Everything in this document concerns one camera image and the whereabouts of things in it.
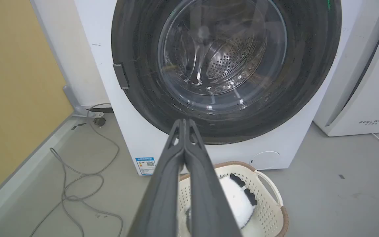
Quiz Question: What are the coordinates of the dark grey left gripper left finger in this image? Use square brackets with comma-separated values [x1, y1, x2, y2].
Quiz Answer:
[127, 119, 186, 237]

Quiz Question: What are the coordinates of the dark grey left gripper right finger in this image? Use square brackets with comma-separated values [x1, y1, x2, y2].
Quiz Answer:
[185, 119, 242, 237]

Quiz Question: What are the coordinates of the round dark glass washer door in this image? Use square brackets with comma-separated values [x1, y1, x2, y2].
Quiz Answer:
[111, 0, 342, 145]

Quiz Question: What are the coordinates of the white front-load washing machine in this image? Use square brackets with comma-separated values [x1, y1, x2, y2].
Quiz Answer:
[74, 0, 364, 176]

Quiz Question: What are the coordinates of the blue energy label sticker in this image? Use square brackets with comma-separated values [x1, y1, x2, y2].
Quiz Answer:
[135, 157, 156, 176]

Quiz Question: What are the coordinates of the white and black plush toy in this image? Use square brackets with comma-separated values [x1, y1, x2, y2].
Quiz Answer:
[186, 173, 258, 230]

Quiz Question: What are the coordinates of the cream plastic laundry basket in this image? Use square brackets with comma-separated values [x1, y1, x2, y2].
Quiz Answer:
[178, 161, 289, 237]

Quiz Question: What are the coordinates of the grey metal partition foot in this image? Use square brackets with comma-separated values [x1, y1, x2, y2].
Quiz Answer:
[63, 85, 106, 127]

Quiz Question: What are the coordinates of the white air purifier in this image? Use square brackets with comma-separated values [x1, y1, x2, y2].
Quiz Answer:
[314, 0, 379, 137]

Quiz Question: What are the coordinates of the grey power cable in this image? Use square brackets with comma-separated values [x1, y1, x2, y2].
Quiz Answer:
[29, 103, 124, 237]

